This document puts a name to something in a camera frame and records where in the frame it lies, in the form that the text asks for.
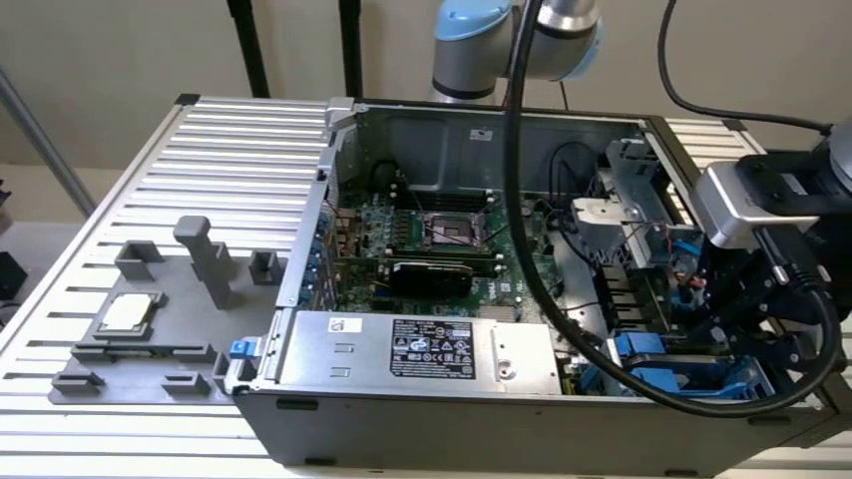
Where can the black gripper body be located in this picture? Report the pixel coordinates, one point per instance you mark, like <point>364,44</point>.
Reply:
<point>765,172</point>

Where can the black graphics card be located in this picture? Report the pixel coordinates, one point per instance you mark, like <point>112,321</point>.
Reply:
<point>429,279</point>

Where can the silver power supply unit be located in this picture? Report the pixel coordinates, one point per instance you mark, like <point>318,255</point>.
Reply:
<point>372,359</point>

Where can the light grey plastic bracket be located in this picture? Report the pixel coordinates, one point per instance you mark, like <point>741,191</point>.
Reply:
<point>598,214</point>

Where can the black table corner cap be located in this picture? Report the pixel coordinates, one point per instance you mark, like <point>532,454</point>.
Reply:
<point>188,99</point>
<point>734,126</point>

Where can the white power supply sticker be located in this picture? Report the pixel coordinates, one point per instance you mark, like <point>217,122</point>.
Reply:
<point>345,326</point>

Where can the black stand pole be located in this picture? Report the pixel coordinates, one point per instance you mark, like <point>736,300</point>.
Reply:
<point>250,50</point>
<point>350,50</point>

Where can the grey blue disk bay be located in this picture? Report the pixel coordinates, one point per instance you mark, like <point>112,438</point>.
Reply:
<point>748,374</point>

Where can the grey open PC case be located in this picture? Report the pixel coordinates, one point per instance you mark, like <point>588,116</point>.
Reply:
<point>465,429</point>

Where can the silver CPU chip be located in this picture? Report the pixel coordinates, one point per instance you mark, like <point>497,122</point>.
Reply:
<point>129,313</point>

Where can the black power supply label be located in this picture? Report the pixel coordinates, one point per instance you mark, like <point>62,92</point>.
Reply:
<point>432,349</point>

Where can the grey parts rack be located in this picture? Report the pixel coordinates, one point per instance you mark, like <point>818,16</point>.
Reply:
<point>186,324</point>

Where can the CPU socket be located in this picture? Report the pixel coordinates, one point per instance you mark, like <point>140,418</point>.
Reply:
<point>452,230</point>

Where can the black background box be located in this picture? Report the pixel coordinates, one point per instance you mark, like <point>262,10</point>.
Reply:
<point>9,277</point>

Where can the blue disk carrier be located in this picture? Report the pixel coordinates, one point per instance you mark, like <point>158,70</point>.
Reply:
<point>654,381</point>

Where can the green Dell motherboard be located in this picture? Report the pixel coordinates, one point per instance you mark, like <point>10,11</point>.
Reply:
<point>545,259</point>

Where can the silver finned heatsink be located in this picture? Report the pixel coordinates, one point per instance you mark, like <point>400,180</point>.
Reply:
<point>498,313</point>

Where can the small black background object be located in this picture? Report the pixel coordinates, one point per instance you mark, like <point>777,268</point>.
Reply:
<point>5,192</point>

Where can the silver metal drive cage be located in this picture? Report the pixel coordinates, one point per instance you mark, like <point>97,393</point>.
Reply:
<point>632,174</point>

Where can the blue plastic case latch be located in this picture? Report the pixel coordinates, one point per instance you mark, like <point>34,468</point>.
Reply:
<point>242,349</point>

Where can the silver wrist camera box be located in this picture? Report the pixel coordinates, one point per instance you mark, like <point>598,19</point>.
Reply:
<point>738,214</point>

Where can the white case label sticker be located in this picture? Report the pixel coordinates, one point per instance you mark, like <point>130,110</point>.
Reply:
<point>480,135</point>

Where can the aluminium frame bar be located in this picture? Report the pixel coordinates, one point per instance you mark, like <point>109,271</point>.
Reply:
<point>46,144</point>

